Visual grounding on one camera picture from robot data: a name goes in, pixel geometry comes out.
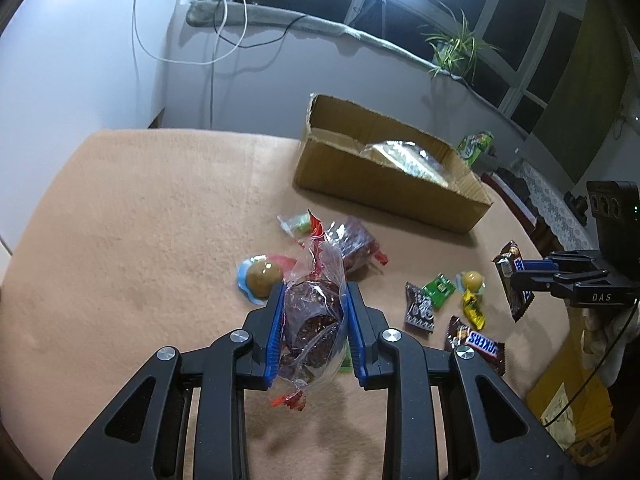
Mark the brown chocolate bar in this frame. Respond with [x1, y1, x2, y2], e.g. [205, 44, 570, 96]
[444, 316, 506, 376]
[492, 241, 536, 323]

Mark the cardboard box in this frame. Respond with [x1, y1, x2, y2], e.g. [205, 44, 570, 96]
[292, 92, 493, 235]

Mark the grey windowsill cover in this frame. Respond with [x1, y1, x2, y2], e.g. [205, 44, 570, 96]
[186, 0, 531, 136]

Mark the green snack bag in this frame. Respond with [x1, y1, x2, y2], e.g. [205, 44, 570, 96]
[457, 130, 496, 168]

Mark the clear bag of dark dried fruit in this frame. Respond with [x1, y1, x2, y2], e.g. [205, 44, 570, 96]
[322, 217, 391, 273]
[270, 210, 351, 413]

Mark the white lace cloth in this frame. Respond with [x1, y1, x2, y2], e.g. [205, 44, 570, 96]
[515, 160, 601, 251]

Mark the thin dark cable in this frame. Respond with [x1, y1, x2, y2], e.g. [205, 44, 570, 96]
[542, 302, 640, 428]

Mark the black cable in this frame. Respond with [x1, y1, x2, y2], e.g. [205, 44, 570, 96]
[210, 0, 308, 131]

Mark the yellow-wrapped round candy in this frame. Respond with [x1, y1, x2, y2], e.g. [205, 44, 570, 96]
[456, 270, 487, 330]

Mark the green potted plant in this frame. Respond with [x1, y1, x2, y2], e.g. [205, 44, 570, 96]
[421, 2, 501, 81]

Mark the clear bag of yellow snacks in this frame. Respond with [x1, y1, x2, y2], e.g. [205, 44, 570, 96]
[360, 140, 463, 186]

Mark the blue-wrapped round pastry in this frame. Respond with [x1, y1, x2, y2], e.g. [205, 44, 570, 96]
[236, 254, 298, 303]

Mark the dark patterned snack packet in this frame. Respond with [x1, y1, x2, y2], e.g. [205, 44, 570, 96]
[404, 282, 436, 333]

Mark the dark cloth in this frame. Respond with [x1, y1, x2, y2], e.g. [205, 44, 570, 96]
[482, 169, 543, 233]

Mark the clear-wrapped green candy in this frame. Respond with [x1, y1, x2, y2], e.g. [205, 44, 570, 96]
[277, 212, 313, 236]

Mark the olive curtain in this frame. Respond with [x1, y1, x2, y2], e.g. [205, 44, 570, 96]
[530, 0, 626, 186]

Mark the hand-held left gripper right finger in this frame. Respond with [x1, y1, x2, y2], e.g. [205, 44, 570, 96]
[345, 281, 583, 480]

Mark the window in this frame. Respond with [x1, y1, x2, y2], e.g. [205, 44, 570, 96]
[220, 0, 591, 126]

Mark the white cable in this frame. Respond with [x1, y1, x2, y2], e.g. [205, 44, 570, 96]
[131, 0, 248, 66]

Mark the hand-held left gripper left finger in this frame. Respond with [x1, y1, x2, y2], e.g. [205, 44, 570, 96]
[52, 282, 286, 480]

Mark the person's right hand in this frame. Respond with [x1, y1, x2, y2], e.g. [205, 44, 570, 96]
[582, 305, 636, 386]

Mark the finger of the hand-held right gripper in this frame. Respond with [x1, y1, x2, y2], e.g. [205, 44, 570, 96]
[511, 250, 603, 276]
[520, 269, 612, 299]

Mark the yellow box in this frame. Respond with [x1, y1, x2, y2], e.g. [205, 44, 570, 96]
[525, 355, 618, 466]

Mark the black tripod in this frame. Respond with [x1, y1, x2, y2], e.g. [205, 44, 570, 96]
[350, 0, 396, 36]

